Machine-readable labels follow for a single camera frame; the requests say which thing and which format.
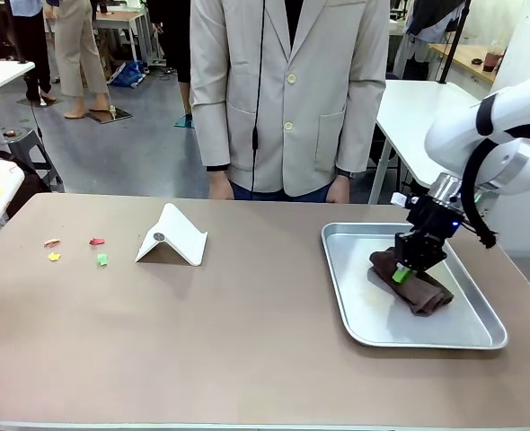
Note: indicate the person's left hand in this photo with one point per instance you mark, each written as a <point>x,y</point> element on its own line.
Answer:
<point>340,190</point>

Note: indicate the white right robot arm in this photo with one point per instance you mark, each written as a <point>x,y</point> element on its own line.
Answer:
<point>507,130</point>

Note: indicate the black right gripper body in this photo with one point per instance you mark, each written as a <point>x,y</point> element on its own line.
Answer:
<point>426,233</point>

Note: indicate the brown towel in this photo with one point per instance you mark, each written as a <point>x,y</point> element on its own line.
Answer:
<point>426,294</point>

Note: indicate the person in dark jacket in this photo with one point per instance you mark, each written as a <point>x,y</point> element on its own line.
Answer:
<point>426,36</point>

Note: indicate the pink small piece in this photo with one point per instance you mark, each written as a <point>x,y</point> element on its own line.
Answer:
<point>53,243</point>

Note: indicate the person's right hand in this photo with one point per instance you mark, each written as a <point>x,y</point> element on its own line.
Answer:
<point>221,186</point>

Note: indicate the green paper scrap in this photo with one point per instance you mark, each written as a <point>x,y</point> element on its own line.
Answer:
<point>102,259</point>

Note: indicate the grey metal stool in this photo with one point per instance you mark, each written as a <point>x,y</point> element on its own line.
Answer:
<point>22,143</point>

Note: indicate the person in black clothes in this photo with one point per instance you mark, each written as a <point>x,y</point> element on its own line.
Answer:
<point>177,45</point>

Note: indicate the wooden top table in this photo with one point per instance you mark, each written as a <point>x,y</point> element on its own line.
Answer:
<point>465,63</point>

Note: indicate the person in beige trousers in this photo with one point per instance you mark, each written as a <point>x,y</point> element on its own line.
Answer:
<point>78,54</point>

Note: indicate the red paper scrap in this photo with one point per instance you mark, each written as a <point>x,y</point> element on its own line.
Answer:
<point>97,241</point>

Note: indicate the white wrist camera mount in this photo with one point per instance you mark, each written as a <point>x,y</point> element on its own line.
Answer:
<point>400,199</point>

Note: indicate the small white table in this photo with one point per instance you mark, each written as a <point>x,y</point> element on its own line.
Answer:
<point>0,76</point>

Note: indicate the blue plastic bag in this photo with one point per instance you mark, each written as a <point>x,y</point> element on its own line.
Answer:
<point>128,74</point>

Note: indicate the silver metal tray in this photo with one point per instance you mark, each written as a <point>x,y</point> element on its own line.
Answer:
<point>382,323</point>

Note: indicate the yellow paper scrap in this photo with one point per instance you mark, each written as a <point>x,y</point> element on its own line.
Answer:
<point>54,257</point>

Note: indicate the black tripod pole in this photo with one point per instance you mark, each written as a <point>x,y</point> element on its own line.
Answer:
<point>453,40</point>

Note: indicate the black wristwatch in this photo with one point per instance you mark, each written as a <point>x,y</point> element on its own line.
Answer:
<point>344,173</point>

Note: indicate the red object on stool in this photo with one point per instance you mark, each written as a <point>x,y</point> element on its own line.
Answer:
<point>10,133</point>

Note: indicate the large white table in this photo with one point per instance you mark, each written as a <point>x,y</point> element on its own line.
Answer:
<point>417,108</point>

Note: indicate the person in dark trousers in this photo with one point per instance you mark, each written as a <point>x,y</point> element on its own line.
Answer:
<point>36,49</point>

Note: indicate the black computer mouse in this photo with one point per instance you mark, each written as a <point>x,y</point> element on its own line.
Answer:
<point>477,61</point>

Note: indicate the plastic cup red drink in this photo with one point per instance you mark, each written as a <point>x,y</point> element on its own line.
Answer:
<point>492,58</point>

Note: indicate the black floor plate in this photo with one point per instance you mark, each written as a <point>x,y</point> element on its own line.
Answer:
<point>110,114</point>

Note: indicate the wooden desk white frame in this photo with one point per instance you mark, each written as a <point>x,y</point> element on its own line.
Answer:
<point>126,27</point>

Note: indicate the white folded stand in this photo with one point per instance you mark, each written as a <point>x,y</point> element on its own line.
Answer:
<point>179,235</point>

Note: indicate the person in beige blazer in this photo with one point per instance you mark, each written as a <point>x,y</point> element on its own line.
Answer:
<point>319,90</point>

